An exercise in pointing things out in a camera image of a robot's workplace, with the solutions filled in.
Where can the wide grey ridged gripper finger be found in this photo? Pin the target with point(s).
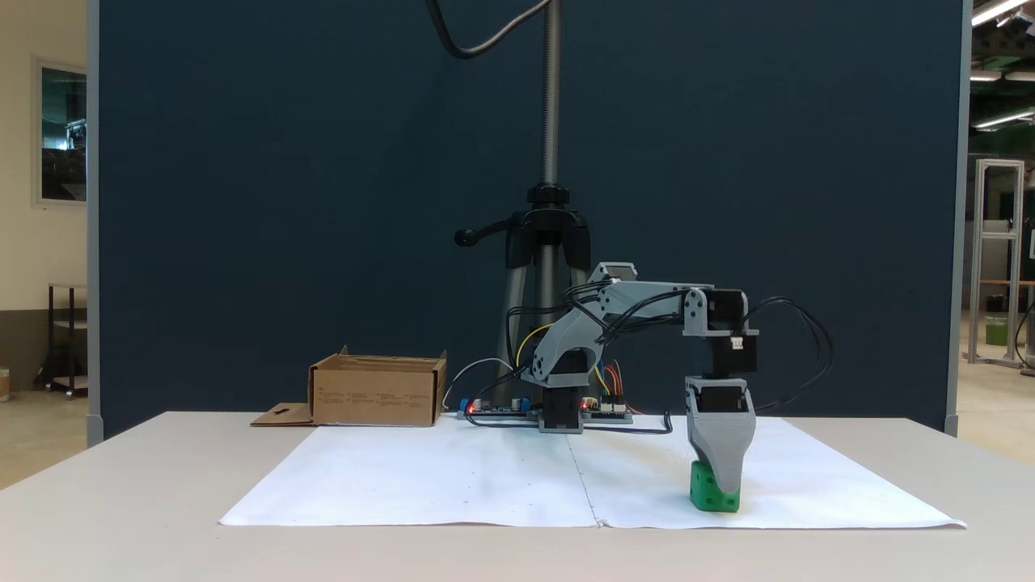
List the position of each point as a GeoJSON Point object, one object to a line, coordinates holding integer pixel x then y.
{"type": "Point", "coordinates": [724, 444]}

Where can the green die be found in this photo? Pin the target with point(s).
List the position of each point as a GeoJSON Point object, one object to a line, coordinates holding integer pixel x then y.
{"type": "Point", "coordinates": [702, 493]}

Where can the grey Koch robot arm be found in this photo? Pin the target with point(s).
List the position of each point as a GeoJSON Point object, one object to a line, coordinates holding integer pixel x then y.
{"type": "Point", "coordinates": [647, 295]}

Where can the green bin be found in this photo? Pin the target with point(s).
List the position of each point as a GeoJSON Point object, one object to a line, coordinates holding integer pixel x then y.
{"type": "Point", "coordinates": [997, 331]}

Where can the white paper sheet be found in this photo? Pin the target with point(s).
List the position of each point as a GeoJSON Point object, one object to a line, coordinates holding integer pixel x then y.
{"type": "Point", "coordinates": [808, 485]}
{"type": "Point", "coordinates": [420, 477]}

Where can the blue circuit board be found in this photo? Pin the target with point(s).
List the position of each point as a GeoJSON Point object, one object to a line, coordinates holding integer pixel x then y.
{"type": "Point", "coordinates": [493, 412]}

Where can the black and silver tripod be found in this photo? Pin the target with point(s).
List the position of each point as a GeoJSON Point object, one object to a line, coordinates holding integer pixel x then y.
{"type": "Point", "coordinates": [550, 121]}

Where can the brown cardboard box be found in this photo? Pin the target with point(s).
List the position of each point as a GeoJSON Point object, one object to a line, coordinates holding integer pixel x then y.
{"type": "Point", "coordinates": [372, 396]}

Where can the fluorescent ceiling light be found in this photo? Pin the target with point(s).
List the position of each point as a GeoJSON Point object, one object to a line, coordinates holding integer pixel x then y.
{"type": "Point", "coordinates": [999, 10]}
{"type": "Point", "coordinates": [1003, 120]}

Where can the dark blue partition panel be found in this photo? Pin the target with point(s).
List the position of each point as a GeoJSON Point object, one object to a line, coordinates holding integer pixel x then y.
{"type": "Point", "coordinates": [283, 202]}

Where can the black shelf cart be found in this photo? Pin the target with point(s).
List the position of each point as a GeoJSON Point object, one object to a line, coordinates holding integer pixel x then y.
{"type": "Point", "coordinates": [50, 339]}

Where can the aluminium profile frame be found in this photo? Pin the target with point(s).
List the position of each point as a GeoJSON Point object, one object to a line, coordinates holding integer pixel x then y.
{"type": "Point", "coordinates": [980, 242]}

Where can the wall window frame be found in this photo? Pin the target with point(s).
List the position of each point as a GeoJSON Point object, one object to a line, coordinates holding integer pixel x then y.
{"type": "Point", "coordinates": [63, 129]}

